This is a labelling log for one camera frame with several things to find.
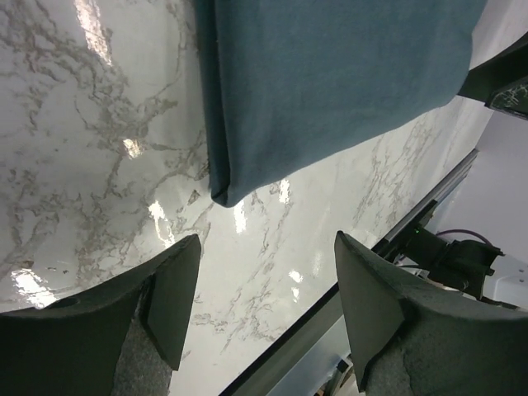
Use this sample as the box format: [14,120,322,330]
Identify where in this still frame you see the grey-blue t shirt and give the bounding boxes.
[194,0,485,208]

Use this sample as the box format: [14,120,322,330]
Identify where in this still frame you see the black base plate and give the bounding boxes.
[220,284,342,396]

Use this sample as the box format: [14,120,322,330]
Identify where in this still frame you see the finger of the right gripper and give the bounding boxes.
[457,34,527,120]

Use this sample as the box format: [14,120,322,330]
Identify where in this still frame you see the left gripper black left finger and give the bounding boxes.
[1,234,201,395]

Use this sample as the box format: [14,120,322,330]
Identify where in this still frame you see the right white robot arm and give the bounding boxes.
[403,35,527,310]

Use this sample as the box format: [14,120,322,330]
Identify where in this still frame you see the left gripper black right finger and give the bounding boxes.
[334,232,527,395]

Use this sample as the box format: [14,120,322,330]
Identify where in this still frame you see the aluminium rail frame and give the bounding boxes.
[371,148,479,261]

